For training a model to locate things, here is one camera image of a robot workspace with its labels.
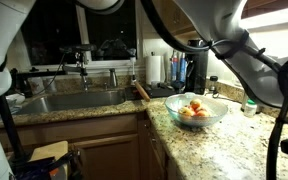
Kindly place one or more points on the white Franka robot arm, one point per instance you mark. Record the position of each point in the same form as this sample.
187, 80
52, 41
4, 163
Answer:
230, 20

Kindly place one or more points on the large glass bowl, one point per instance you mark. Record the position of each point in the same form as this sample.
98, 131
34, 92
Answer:
197, 120

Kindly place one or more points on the wooden rolling pin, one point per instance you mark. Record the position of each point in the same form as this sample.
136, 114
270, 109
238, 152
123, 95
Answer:
142, 91

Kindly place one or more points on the black flat tray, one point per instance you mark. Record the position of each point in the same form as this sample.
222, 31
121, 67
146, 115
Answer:
164, 91

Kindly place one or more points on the paper towel roll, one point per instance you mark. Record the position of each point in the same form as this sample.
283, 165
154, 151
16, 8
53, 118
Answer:
154, 70

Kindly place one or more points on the white dish brush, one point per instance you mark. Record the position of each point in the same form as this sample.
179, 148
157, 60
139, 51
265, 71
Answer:
133, 68

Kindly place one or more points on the pale spray bottle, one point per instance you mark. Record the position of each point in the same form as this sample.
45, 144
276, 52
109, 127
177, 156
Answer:
167, 66

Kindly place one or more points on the metal soap dispenser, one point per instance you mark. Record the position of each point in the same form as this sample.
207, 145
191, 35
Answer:
113, 78

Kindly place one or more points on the spray bottle red label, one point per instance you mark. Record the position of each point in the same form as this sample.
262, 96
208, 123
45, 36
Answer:
174, 66

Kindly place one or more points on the blue spray bottle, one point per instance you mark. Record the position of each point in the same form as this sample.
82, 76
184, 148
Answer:
182, 66

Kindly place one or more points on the orange fruit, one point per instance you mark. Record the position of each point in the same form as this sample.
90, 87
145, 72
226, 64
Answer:
202, 113
186, 111

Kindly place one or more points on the yellow red apple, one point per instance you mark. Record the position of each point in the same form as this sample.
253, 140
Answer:
195, 104

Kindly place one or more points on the tall black appliance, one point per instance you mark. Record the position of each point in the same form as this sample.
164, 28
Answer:
196, 73

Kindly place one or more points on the chrome kitchen faucet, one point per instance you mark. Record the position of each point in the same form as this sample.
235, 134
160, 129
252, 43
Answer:
84, 80

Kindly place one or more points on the small jar black lid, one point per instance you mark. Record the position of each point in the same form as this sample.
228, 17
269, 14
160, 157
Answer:
213, 84

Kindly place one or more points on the stainless steel sink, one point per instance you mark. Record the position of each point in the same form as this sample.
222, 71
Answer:
74, 101

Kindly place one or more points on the wooden base cabinet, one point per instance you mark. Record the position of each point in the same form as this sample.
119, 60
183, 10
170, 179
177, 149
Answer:
110, 156

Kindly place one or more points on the white framed window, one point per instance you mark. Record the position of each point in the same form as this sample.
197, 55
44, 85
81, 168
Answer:
80, 33

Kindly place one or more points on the white mug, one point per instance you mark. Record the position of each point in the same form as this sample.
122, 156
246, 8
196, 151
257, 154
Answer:
36, 85
50, 85

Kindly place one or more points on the metal cup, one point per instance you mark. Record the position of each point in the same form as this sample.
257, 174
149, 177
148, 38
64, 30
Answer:
244, 103

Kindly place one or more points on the small bottle green cap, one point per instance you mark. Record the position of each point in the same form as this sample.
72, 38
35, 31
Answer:
250, 108

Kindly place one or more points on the light wooden board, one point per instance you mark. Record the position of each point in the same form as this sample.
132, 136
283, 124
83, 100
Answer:
49, 150

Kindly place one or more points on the black equipment orange tag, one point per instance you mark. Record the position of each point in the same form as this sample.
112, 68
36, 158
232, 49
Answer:
47, 168

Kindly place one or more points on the black stand pole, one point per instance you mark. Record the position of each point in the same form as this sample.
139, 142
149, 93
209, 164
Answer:
9, 130

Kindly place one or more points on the under cabinet light strip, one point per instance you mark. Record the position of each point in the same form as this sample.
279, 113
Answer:
277, 18

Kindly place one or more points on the black stereo camera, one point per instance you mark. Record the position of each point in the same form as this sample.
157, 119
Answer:
79, 48

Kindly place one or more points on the wooden wall cabinet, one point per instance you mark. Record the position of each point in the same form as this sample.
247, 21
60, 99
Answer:
174, 16

